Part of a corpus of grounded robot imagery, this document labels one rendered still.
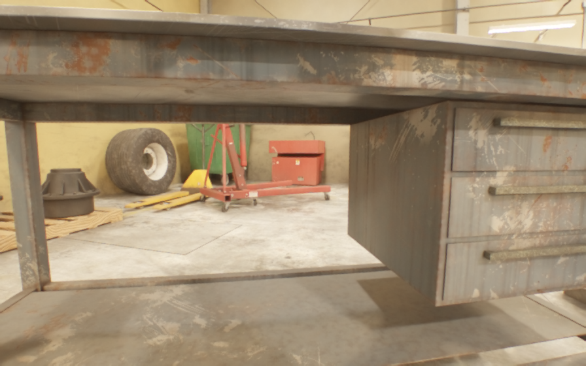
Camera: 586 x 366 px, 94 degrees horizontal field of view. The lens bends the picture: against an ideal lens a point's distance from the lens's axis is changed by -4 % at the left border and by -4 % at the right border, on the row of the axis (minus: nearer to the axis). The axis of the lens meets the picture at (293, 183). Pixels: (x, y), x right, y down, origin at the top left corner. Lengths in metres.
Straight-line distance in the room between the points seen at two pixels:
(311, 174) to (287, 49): 5.38
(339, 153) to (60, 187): 4.94
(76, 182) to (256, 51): 2.83
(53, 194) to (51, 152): 1.87
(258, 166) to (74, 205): 4.57
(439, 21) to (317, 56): 6.45
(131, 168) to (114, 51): 4.21
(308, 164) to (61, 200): 4.12
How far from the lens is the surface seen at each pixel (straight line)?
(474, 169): 0.67
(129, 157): 4.67
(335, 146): 6.40
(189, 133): 6.23
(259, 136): 6.91
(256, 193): 3.64
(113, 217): 3.30
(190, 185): 4.65
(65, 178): 3.16
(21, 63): 0.53
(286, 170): 5.94
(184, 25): 0.44
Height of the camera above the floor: 0.69
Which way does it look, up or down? 6 degrees down
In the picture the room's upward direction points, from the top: straight up
